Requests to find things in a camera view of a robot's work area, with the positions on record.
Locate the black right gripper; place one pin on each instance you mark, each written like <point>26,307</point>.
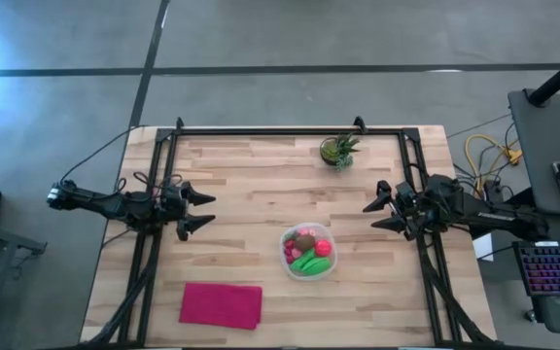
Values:
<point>411,209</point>

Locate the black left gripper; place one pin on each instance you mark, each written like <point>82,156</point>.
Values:
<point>175,206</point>

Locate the red toy tomato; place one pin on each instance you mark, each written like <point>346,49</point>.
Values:
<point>323,248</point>

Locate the small red toy fruit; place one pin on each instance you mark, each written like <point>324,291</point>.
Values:
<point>303,232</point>

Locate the brown toy kiwi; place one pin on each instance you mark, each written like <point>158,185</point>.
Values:
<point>304,241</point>

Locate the green toy pea pod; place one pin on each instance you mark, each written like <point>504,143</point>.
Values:
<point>318,266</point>

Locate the red toy berry cluster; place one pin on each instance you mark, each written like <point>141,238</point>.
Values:
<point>289,248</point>

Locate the small pink toy fruit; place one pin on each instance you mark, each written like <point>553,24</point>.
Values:
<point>297,253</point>

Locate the green toy vegetable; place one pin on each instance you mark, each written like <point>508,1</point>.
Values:
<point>301,261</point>

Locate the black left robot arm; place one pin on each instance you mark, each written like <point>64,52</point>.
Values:
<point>115,206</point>

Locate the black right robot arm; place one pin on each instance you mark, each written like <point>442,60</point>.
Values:
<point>484,214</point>

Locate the clear plastic tupperware container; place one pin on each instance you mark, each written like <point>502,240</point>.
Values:
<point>285,265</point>

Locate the potted green succulent plant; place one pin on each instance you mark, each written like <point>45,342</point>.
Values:
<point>337,150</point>

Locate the red folded cloth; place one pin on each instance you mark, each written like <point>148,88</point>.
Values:
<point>220,306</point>

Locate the white paper sheet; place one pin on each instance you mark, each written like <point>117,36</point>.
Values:
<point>482,247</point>

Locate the grey desk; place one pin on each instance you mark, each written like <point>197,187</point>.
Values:
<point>542,146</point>

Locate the keyboard with blue backlight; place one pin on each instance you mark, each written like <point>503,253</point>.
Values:
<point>554,267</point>

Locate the black side shelf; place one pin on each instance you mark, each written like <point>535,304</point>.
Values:
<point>3,238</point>

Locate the black pole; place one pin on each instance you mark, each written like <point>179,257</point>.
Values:
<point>559,78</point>

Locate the black aluminium table frame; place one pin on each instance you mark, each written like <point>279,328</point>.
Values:
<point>285,131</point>

